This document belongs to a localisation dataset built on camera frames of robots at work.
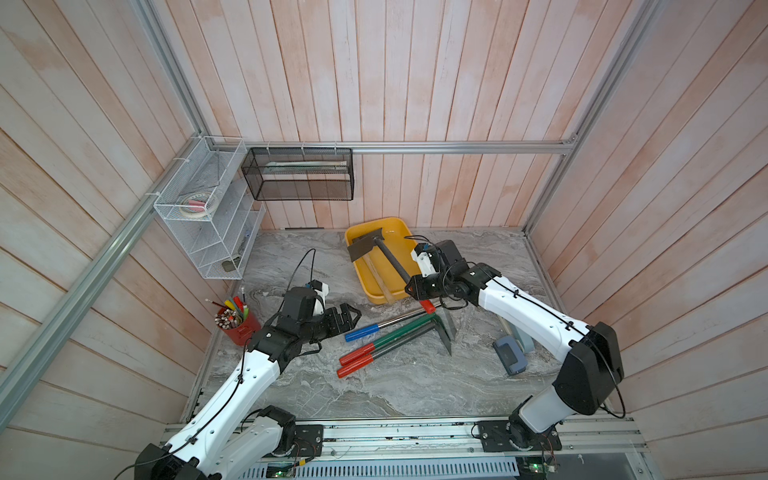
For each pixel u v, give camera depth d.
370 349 0.87
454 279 0.62
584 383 0.43
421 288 0.73
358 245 0.95
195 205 0.74
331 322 0.68
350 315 0.69
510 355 0.84
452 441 0.74
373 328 0.91
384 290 0.93
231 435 0.45
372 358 0.86
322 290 0.73
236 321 0.76
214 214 0.72
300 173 1.01
